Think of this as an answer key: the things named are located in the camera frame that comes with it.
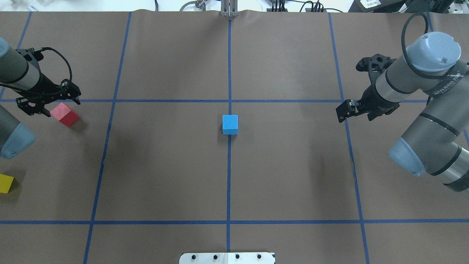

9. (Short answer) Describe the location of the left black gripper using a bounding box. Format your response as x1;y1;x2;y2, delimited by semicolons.
16;73;81;105

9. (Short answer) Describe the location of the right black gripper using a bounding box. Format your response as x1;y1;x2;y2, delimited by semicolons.
336;87;400;123

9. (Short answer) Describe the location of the red cube block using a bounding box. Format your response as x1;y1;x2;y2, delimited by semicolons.
50;102;80;127

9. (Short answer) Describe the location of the blue cube block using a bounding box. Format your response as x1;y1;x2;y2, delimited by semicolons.
222;115;239;135

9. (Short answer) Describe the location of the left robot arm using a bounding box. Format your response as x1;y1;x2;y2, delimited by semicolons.
0;38;82;160

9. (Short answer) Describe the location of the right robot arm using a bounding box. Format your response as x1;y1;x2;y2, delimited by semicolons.
336;32;469;193

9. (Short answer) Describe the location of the yellow cube block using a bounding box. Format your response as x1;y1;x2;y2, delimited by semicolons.
0;174;14;194

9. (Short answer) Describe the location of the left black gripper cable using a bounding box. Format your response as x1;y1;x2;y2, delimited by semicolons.
16;47;73;98

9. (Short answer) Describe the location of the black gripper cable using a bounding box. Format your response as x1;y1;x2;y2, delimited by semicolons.
16;47;73;98
401;13;455;79

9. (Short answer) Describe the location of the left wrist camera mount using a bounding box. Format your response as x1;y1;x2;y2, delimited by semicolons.
15;97;51;117

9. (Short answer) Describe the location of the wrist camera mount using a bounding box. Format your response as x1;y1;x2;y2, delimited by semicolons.
355;54;396;85
15;97;51;117

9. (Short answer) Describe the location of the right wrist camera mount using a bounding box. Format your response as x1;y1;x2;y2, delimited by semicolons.
355;54;396;85

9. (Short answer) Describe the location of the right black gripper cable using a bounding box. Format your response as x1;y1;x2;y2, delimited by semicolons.
401;13;455;79

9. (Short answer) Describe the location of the aluminium frame post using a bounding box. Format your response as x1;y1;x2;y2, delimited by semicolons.
220;0;239;18

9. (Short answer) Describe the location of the white pedestal column base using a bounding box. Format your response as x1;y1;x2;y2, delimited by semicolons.
179;252;276;264

